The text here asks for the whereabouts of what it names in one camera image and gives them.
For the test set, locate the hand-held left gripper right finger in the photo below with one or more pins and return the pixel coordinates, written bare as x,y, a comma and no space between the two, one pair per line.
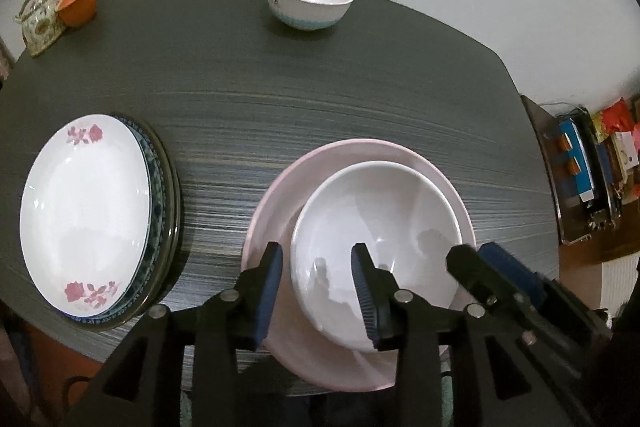
362,294

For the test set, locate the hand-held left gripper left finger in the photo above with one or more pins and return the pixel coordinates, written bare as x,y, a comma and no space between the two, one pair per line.
267,294

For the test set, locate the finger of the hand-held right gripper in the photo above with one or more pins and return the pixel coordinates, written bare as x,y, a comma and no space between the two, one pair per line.
475,274
510,269

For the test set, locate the white bowl pink base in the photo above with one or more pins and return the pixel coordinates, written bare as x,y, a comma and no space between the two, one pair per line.
380,212

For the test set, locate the blue floral plate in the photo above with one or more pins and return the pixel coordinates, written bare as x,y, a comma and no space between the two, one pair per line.
161,187

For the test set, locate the white rose plate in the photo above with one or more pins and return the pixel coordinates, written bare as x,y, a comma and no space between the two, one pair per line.
85,217

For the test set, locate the side cabinet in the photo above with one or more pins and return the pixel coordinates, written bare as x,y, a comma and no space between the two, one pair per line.
555,187

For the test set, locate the blue box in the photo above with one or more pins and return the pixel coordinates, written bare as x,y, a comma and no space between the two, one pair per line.
575,157

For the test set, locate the red packet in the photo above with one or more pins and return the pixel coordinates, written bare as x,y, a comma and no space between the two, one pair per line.
615,117

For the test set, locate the orange lidded cup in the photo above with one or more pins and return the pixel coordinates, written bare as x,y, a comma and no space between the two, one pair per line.
80,7

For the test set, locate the floral ceramic teapot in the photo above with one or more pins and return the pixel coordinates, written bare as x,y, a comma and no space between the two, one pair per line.
40,24

